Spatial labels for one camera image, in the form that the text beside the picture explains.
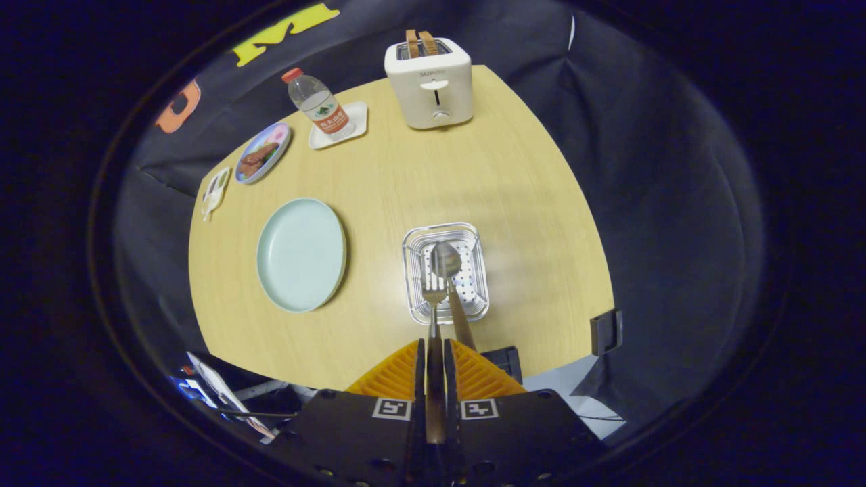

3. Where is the blue plate with food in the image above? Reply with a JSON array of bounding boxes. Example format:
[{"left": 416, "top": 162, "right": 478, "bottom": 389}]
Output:
[{"left": 234, "top": 122, "right": 292, "bottom": 185}]

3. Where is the white toaster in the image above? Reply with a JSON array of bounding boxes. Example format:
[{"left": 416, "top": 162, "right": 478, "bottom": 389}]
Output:
[{"left": 384, "top": 37, "right": 474, "bottom": 130}]

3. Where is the white printed paper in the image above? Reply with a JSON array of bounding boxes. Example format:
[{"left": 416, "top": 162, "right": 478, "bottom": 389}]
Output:
[{"left": 186, "top": 352, "right": 275, "bottom": 440}]

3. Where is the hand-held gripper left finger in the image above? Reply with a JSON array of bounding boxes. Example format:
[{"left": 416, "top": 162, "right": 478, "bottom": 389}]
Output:
[{"left": 271, "top": 338, "right": 427, "bottom": 487}]

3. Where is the metal spoon with wooden handle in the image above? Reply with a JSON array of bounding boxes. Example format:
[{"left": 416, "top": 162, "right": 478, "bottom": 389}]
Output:
[{"left": 431, "top": 241, "right": 478, "bottom": 352}]

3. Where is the black table clamp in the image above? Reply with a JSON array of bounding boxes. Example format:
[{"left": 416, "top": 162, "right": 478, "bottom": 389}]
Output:
[{"left": 591, "top": 309, "right": 624, "bottom": 357}]

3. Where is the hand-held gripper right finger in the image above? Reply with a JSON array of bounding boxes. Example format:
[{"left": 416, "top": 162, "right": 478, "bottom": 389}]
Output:
[{"left": 443, "top": 338, "right": 603, "bottom": 487}]

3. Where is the clear water bottle red cap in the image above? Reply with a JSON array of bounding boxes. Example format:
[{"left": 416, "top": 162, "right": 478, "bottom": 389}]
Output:
[{"left": 282, "top": 67, "right": 356, "bottom": 141}]

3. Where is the metal fork with wooden handle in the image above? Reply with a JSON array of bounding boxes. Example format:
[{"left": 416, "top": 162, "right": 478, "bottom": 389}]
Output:
[{"left": 421, "top": 274, "right": 447, "bottom": 444}]

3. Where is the white square coaster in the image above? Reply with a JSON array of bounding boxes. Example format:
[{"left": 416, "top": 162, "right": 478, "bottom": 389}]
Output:
[{"left": 309, "top": 101, "right": 369, "bottom": 150}]

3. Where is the perforated metal basket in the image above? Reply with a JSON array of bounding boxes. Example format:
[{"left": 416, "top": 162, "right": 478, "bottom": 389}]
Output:
[{"left": 403, "top": 223, "right": 490, "bottom": 325}]

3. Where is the white divided sauce dish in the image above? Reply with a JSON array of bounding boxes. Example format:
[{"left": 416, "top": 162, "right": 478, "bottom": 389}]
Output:
[{"left": 202, "top": 166, "right": 232, "bottom": 222}]

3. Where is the light green plate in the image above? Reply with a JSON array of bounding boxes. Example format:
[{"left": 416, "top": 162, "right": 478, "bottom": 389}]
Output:
[{"left": 256, "top": 198, "right": 348, "bottom": 314}]

